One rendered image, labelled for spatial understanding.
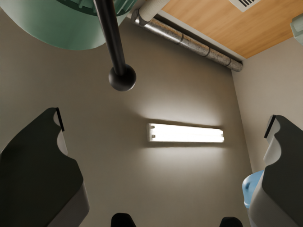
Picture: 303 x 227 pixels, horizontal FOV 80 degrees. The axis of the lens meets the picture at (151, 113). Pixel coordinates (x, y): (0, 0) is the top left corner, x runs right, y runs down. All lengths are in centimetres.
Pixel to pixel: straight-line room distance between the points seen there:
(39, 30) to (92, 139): 132
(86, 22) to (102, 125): 139
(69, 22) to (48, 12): 2
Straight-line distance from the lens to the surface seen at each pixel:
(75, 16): 25
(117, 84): 22
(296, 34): 244
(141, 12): 213
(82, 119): 157
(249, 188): 39
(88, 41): 29
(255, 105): 337
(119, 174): 164
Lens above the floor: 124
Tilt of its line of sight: 49 degrees up
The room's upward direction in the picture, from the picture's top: 113 degrees counter-clockwise
